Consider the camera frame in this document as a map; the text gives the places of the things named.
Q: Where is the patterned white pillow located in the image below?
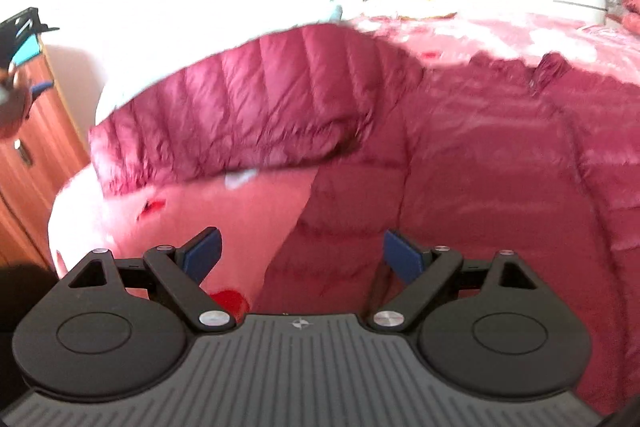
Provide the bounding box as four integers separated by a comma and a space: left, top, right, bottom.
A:
362, 0, 458, 20

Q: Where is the pink plush bed blanket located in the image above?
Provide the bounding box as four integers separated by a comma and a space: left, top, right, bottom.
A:
47, 9, 640, 313

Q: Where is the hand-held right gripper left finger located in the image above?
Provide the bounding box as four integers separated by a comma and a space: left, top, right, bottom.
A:
66, 226, 237, 334

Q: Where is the brown round bag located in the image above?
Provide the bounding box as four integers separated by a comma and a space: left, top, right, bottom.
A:
0, 67, 35, 140

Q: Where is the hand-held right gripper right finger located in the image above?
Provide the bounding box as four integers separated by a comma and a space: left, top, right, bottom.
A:
366, 229, 540, 334

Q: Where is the wooden cabinet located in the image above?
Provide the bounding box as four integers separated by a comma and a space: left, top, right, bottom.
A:
0, 42, 93, 273

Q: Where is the maroon down jacket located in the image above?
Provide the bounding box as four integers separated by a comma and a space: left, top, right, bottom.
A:
89, 21, 640, 413

